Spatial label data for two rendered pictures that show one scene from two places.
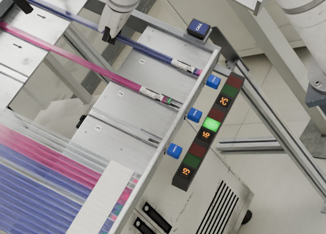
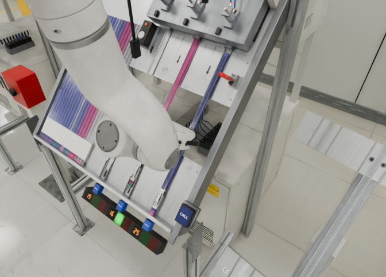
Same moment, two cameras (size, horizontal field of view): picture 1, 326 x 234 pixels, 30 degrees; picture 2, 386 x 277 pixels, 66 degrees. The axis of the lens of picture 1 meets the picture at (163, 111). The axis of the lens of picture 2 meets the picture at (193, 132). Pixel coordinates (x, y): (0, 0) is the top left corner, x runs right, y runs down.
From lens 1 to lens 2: 1.42 m
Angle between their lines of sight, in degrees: 57
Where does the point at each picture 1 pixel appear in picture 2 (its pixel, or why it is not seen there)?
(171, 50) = (177, 188)
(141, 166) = (90, 165)
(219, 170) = (216, 230)
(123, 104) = not seen: hidden behind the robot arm
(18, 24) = (199, 53)
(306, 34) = not seen: outside the picture
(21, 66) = (161, 67)
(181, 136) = (215, 202)
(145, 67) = not seen: hidden behind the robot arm
